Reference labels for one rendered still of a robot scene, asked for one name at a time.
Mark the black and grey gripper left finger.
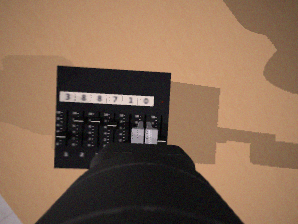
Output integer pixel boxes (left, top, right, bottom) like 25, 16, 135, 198
131, 121, 145, 144

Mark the black lighting desk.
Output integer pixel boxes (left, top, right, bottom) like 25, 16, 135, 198
54, 65, 171, 169

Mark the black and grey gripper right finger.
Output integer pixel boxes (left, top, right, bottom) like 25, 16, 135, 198
144, 122, 158, 144

